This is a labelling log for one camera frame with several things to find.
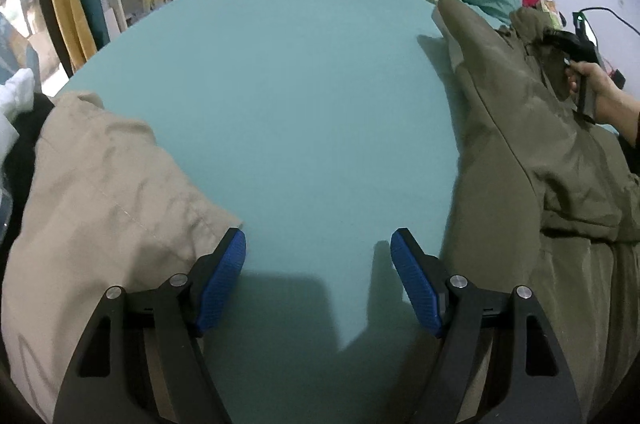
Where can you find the person's right hand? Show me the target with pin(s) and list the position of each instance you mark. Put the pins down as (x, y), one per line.
(595, 78)

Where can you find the yellow snack packet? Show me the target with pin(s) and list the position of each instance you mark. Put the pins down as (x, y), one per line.
(552, 8)

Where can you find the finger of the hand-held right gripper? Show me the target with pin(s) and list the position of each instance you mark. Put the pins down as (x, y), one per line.
(552, 38)

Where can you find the bed with teal sheet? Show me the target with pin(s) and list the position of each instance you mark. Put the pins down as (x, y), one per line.
(300, 103)

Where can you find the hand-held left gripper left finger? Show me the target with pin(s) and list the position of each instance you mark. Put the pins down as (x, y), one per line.
(225, 274)

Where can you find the black garment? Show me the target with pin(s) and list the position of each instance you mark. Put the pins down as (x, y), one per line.
(25, 148)

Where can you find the beige garment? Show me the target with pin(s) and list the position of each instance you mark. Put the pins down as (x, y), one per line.
(100, 204)

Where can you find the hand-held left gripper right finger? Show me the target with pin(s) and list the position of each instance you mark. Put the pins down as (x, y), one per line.
(412, 276)

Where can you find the person's right forearm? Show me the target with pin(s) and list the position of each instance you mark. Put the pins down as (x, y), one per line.
(622, 108)

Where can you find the white garment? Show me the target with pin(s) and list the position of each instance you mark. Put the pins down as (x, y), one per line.
(12, 98)

